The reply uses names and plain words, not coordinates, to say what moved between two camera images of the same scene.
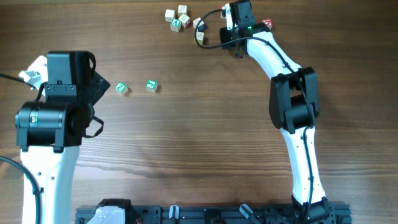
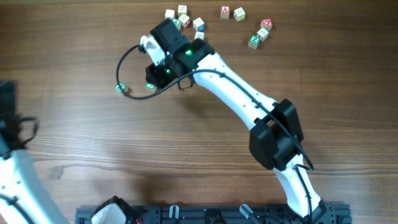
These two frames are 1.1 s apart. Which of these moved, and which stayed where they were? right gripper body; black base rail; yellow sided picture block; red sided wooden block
Moved: right gripper body
Stayed: black base rail; yellow sided picture block; red sided wooden block
